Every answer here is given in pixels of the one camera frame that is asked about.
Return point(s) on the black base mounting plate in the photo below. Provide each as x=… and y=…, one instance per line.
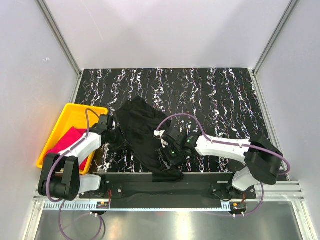
x=139, y=187

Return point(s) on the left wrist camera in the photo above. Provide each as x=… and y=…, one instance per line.
x=107, y=122

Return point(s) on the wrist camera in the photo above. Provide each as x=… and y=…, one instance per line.
x=171, y=136
x=107, y=122

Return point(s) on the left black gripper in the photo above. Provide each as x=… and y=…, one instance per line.
x=122, y=142

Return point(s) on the aluminium frame rail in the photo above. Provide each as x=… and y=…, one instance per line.
x=290, y=190

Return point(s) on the black t shirt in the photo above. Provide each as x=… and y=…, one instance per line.
x=137, y=122

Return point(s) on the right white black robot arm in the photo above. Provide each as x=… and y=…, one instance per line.
x=261, y=159

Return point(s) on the red t shirt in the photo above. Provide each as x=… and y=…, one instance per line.
x=70, y=137

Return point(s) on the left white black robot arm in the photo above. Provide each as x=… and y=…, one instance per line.
x=60, y=178

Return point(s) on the white slotted cable duct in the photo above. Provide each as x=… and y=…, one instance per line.
x=117, y=205

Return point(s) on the yellow plastic bin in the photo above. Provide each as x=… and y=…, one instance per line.
x=72, y=115

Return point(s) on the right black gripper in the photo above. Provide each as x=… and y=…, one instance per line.
x=162, y=153

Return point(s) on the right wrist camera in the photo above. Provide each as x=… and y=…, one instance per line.
x=171, y=136

